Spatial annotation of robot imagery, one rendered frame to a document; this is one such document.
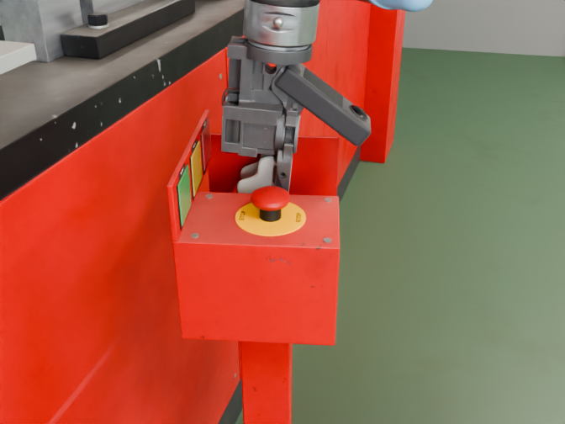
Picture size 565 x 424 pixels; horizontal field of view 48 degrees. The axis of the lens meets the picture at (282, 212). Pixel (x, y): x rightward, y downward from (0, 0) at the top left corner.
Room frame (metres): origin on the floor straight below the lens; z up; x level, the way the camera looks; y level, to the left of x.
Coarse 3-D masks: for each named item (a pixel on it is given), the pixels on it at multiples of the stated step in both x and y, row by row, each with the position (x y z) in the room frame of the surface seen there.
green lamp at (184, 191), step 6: (186, 168) 0.56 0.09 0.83; (186, 174) 0.56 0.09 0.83; (180, 180) 0.54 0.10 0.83; (186, 180) 0.56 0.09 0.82; (180, 186) 0.53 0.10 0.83; (186, 186) 0.55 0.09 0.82; (180, 192) 0.53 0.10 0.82; (186, 192) 0.55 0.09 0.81; (180, 198) 0.53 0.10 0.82; (186, 198) 0.55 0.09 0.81; (180, 204) 0.53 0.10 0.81; (186, 204) 0.55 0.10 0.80; (180, 210) 0.53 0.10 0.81; (186, 210) 0.54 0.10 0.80; (186, 216) 0.54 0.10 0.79
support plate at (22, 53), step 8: (0, 40) 0.39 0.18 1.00; (0, 48) 0.38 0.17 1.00; (8, 48) 0.38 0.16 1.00; (16, 48) 0.38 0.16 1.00; (24, 48) 0.38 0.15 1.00; (32, 48) 0.39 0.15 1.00; (0, 56) 0.36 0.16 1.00; (8, 56) 0.36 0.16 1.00; (16, 56) 0.37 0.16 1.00; (24, 56) 0.38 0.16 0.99; (32, 56) 0.38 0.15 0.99; (0, 64) 0.36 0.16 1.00; (8, 64) 0.36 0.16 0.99; (16, 64) 0.37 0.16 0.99; (0, 72) 0.36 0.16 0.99
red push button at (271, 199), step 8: (256, 192) 0.56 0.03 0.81; (264, 192) 0.56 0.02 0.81; (272, 192) 0.56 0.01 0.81; (280, 192) 0.56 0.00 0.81; (256, 200) 0.54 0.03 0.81; (264, 200) 0.54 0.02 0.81; (272, 200) 0.54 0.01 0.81; (280, 200) 0.54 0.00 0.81; (288, 200) 0.55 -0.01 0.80; (264, 208) 0.54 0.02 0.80; (272, 208) 0.54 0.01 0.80; (280, 208) 0.54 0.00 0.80; (264, 216) 0.55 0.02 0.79; (272, 216) 0.55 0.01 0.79; (280, 216) 0.55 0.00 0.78
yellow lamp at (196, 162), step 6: (198, 144) 0.63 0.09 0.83; (198, 150) 0.62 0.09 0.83; (192, 156) 0.59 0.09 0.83; (198, 156) 0.62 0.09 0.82; (192, 162) 0.59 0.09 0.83; (198, 162) 0.62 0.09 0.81; (192, 168) 0.59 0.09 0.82; (198, 168) 0.62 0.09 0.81; (192, 174) 0.59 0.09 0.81; (198, 174) 0.61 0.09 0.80; (198, 180) 0.61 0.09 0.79; (198, 186) 0.61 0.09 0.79
